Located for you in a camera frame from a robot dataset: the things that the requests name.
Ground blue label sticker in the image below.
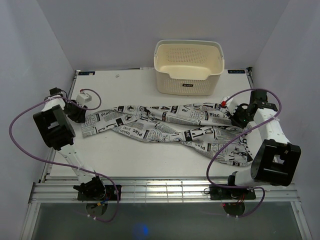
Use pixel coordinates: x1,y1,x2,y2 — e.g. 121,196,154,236
78,71,96,76
227,69,246,74

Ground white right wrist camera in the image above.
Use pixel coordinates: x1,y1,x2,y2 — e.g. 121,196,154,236
220,96,238,115

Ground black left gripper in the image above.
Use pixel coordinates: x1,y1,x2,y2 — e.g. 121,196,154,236
63,99,88,124

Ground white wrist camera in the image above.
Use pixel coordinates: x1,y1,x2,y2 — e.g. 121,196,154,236
75,92,92,106
220,96,238,115

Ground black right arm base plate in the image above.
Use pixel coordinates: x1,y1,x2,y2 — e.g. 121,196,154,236
209,184,256,200

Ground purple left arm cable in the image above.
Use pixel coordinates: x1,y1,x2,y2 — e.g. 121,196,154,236
8,88,120,223

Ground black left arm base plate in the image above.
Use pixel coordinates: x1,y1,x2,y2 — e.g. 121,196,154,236
76,184,117,201

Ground newspaper print trousers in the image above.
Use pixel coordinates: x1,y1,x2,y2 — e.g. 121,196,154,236
81,102,253,167

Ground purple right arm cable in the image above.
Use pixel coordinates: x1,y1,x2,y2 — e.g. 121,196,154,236
202,87,285,218

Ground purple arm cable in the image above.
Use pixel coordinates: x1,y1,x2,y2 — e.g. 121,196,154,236
202,87,285,218
8,88,120,223

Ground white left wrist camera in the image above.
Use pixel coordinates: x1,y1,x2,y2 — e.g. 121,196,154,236
75,92,92,106

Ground blue label sticker right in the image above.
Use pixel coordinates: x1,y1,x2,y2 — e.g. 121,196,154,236
227,69,246,74

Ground cream perforated plastic basket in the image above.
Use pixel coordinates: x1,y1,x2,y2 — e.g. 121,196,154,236
153,39,225,96

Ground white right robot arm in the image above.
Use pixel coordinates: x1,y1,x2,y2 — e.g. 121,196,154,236
221,89,301,199

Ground blue label sticker left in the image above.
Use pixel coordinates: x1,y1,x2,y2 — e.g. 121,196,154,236
78,71,96,76

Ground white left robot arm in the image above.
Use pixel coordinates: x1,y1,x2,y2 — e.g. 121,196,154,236
33,87,106,200

